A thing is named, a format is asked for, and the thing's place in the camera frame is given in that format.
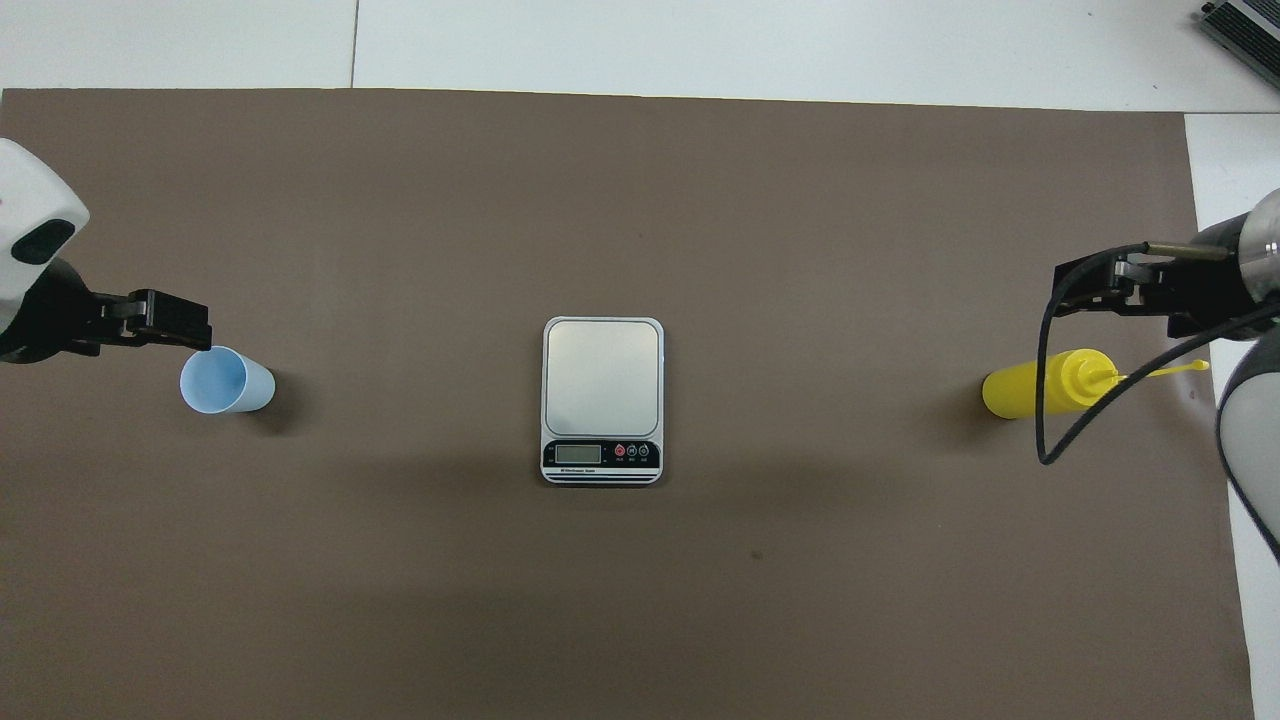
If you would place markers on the grey ribbed metal box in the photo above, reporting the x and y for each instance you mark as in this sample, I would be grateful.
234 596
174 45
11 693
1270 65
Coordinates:
1250 25

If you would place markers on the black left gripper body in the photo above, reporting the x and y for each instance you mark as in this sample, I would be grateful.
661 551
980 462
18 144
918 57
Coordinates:
55 310

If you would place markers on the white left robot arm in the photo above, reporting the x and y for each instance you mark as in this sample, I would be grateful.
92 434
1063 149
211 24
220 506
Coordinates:
30 190

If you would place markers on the yellow squeeze bottle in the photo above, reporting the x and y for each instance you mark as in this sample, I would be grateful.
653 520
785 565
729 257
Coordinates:
1010 392

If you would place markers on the silver digital kitchen scale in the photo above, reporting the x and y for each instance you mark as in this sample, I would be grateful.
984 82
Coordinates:
600 375

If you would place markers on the brown paper table mat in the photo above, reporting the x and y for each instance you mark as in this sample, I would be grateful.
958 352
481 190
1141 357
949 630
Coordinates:
400 250

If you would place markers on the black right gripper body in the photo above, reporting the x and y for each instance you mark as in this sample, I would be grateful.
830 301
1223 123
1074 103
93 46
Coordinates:
1205 285

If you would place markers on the light blue plastic cup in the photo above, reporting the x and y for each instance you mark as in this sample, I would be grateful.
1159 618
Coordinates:
215 380

